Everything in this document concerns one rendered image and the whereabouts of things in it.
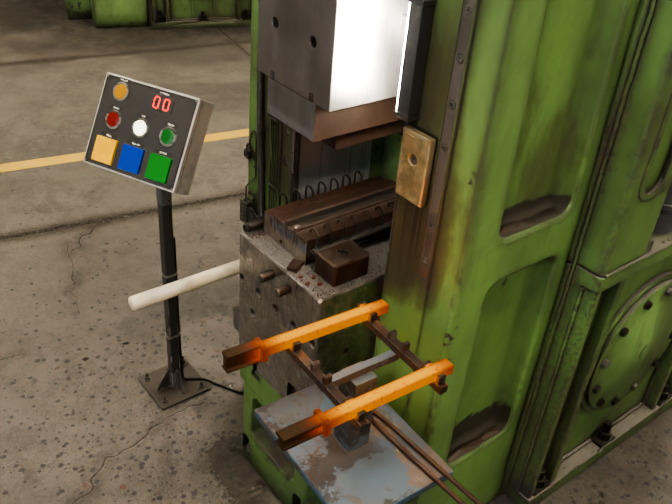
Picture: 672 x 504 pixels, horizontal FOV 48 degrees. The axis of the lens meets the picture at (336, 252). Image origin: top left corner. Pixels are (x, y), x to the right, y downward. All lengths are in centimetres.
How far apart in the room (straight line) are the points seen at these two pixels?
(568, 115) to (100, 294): 224
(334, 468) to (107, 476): 111
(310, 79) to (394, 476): 92
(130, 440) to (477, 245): 154
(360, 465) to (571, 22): 108
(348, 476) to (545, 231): 76
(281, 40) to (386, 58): 25
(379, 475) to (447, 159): 72
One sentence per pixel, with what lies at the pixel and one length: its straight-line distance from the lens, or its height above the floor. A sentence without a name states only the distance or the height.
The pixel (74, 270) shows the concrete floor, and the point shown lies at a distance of 361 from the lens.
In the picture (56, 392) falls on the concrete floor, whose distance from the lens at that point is 301.
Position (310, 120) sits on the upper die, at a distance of 179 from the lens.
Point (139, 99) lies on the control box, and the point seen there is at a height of 116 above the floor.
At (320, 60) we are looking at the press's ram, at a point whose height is 147.
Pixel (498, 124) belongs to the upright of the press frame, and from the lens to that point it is 158.
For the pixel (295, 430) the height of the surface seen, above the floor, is 97.
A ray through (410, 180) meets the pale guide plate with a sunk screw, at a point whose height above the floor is 124.
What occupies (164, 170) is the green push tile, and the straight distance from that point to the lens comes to 222.
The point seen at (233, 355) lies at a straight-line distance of 160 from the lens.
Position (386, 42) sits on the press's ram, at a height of 151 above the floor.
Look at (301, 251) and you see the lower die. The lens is 197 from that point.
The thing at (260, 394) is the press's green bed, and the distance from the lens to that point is 236.
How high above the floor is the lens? 204
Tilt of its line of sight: 33 degrees down
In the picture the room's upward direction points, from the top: 5 degrees clockwise
